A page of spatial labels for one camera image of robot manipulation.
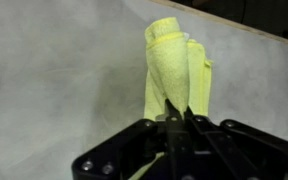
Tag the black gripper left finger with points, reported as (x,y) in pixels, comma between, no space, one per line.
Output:
(179,145)

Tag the yellow towel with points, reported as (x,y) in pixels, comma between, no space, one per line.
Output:
(178,70)

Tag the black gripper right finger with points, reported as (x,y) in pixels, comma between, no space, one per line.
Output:
(222,145)

